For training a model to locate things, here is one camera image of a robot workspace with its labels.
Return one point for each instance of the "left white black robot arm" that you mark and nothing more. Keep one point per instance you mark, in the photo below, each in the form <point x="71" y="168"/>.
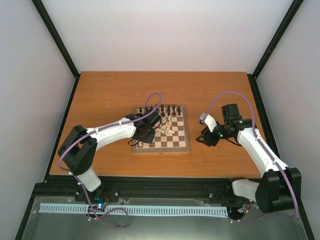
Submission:
<point x="80" y="146"/>

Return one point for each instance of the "black aluminium frame rail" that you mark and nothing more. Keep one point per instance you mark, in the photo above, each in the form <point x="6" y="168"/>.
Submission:
<point x="116" y="188"/>

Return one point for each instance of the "left controller circuit board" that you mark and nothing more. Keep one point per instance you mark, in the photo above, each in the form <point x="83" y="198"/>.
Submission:
<point x="99" y="201"/>

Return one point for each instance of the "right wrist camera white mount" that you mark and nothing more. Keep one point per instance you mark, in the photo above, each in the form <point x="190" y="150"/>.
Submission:
<point x="209" y="121"/>

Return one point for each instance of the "light blue cable duct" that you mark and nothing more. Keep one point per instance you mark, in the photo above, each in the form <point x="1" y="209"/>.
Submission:
<point x="140" y="210"/>

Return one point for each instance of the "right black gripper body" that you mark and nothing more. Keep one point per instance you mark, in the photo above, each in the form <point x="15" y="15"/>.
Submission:
<point x="214" y="140"/>

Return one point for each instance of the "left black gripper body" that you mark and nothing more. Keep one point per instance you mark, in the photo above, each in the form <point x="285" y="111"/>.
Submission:
<point x="146" y="138"/>

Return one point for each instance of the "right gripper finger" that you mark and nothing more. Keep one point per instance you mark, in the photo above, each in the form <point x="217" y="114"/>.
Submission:
<point x="201" y="139"/>
<point x="205" y="132"/>

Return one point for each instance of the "dark chess pieces row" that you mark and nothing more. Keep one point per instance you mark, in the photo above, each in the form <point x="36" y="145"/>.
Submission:
<point x="164" y="110"/>

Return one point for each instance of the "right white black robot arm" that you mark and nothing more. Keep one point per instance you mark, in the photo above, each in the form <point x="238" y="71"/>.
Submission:
<point x="280" y="186"/>

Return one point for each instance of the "pile of white chess pieces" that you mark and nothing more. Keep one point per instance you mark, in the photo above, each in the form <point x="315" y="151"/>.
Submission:
<point x="165" y="126"/>

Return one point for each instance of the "right controller wiring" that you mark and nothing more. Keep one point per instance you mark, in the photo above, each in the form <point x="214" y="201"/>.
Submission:
<point x="246" y="208"/>

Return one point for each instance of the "wooden folding chess board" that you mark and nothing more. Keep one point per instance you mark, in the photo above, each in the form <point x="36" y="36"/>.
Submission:
<point x="176" y="143"/>

